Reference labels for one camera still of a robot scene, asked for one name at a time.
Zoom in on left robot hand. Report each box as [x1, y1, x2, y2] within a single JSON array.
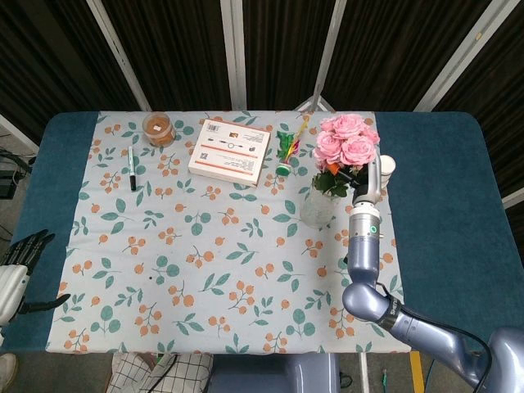
[[0, 229, 72, 328]]

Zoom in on pink rose bouquet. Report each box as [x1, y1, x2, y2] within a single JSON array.
[[312, 114, 382, 198]]

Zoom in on black electrical equipment with cables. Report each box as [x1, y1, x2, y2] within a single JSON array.
[[0, 147, 34, 198]]

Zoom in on white paper cup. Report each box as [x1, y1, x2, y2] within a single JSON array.
[[378, 154, 397, 190]]

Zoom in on white table leg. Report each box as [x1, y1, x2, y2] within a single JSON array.
[[357, 352, 370, 393]]

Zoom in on feather shuttlecock green base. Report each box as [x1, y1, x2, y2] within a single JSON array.
[[274, 118, 309, 178]]

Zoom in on white orange cardboard box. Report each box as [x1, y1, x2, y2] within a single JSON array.
[[187, 118, 272, 187]]

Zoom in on blue-grey robot torso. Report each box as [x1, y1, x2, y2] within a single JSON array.
[[210, 352, 341, 393]]

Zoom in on floral fruit print tablecloth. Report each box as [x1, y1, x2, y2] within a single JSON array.
[[45, 109, 413, 355]]

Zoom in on clear jar orange contents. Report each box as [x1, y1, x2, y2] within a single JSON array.
[[142, 112, 178, 148]]

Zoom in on teal blue table cover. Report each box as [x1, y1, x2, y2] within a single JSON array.
[[2, 111, 524, 355]]

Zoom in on green black marker pen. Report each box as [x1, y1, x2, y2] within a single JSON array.
[[128, 145, 138, 192]]

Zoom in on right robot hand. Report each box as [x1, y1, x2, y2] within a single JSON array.
[[335, 156, 385, 206]]

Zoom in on black white checkered cloth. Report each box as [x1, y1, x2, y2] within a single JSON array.
[[106, 352, 215, 393]]

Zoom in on textured clear glass vase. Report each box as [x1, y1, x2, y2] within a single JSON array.
[[300, 174, 350, 230]]

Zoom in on white partition frame post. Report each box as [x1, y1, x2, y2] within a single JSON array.
[[0, 113, 40, 155], [309, 0, 350, 112], [85, 0, 153, 112], [500, 187, 524, 210], [219, 0, 248, 111], [413, 0, 511, 113]]

